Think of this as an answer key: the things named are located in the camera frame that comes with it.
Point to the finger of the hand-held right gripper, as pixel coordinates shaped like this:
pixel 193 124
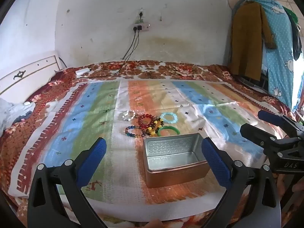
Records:
pixel 254 133
pixel 270 118

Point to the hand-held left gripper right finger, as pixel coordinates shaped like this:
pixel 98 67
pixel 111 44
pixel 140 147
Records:
pixel 215 161

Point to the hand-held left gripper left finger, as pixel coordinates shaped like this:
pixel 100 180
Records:
pixel 92 161

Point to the metal tin box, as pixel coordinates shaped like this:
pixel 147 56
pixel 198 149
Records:
pixel 175 175

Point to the striped patterned cloth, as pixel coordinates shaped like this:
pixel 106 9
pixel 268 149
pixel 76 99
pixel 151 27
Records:
pixel 71 123

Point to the blue printed cloth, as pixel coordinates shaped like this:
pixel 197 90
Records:
pixel 277 59

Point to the green jade bangle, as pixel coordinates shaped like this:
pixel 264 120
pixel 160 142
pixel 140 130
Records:
pixel 166 127

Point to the dark hanging garment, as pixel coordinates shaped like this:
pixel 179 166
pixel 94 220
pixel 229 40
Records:
pixel 296 42

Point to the brown hanging garment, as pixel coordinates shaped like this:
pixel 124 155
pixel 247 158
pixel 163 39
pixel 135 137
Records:
pixel 247 40

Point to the white power adapter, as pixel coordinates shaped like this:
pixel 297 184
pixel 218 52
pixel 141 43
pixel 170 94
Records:
pixel 82 72

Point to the grey cloth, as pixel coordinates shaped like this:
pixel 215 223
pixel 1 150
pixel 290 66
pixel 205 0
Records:
pixel 11 114

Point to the green hanging garment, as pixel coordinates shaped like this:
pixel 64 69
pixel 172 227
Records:
pixel 292 15

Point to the white headboard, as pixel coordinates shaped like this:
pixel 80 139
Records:
pixel 28 76

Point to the white power strip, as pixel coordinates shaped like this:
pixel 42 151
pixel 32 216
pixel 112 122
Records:
pixel 141 27

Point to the wall socket with plug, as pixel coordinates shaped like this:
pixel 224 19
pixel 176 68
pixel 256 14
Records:
pixel 140 14

